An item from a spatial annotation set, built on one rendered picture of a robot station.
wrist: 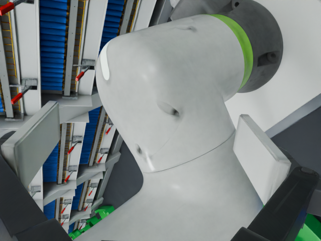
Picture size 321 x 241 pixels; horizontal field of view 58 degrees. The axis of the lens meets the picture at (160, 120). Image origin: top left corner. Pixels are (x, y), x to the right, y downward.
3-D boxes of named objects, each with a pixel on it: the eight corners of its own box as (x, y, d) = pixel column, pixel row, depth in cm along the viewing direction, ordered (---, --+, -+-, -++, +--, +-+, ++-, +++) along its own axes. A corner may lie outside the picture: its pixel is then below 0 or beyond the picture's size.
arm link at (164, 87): (209, 119, 50) (122, 174, 38) (172, 33, 48) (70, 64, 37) (278, 101, 39) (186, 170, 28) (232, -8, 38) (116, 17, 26)
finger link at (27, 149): (21, 198, 15) (6, 197, 15) (60, 139, 21) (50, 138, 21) (15, 145, 14) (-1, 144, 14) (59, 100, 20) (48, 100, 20)
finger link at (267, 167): (278, 161, 15) (293, 162, 15) (239, 113, 21) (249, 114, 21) (265, 210, 16) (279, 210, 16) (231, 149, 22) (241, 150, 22)
